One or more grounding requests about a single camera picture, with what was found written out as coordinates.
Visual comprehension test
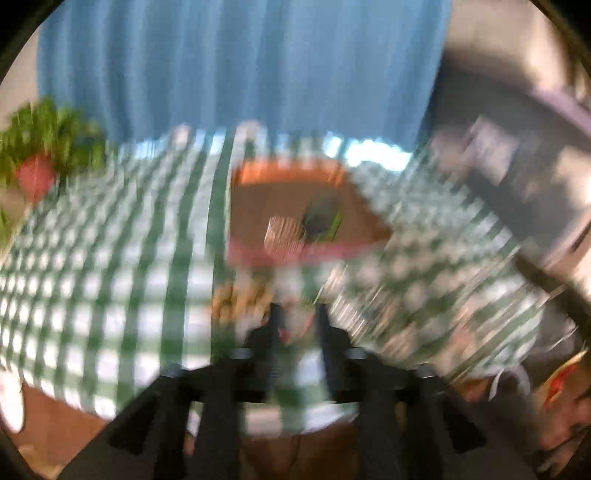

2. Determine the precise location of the pink metal tray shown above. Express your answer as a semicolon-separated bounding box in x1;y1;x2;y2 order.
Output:
226;159;393;269

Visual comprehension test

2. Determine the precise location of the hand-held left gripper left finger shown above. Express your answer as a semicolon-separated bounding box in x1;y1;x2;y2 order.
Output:
60;302;289;480

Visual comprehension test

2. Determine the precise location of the blue curtain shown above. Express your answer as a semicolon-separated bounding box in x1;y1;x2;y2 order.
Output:
37;0;454;149

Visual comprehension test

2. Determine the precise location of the green checkered tablecloth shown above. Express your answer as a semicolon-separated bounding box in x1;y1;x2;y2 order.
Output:
0;122;550;435

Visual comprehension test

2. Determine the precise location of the green potted plant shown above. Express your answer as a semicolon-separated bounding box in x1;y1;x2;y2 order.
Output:
0;97;109;245

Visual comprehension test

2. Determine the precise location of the black green wristband watch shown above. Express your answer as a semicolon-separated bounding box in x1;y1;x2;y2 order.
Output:
301;195;345;244

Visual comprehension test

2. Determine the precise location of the red flower pot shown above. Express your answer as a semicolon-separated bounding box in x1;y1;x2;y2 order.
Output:
14;154;59;202

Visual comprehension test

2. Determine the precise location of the dark storage box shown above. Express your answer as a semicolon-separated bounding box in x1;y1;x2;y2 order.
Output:
425;55;591;278

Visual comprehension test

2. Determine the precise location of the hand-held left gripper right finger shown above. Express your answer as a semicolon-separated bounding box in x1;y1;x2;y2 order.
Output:
314;302;536;480

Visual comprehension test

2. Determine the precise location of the white label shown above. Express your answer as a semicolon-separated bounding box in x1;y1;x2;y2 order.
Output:
465;115;509;185

